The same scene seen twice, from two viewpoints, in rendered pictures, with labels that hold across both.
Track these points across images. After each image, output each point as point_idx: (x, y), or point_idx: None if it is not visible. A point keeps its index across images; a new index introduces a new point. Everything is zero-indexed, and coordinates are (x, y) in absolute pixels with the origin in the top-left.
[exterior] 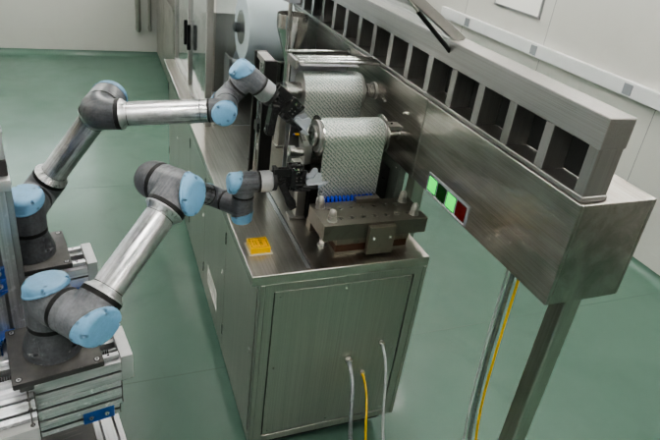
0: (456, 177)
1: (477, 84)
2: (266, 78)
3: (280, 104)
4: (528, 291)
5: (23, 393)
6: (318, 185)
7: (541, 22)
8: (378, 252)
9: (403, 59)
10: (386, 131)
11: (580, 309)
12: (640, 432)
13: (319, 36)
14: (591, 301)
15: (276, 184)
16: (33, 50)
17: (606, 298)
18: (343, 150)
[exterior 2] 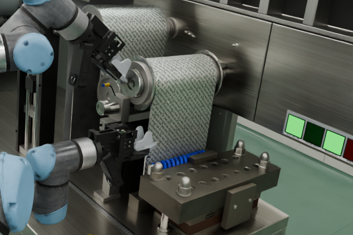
0: (339, 110)
1: None
2: (74, 3)
3: (93, 42)
4: (290, 226)
5: None
6: (150, 148)
7: None
8: (237, 223)
9: None
10: (216, 68)
11: (340, 234)
12: None
13: None
14: (343, 224)
15: (101, 155)
16: None
17: (352, 218)
18: (174, 98)
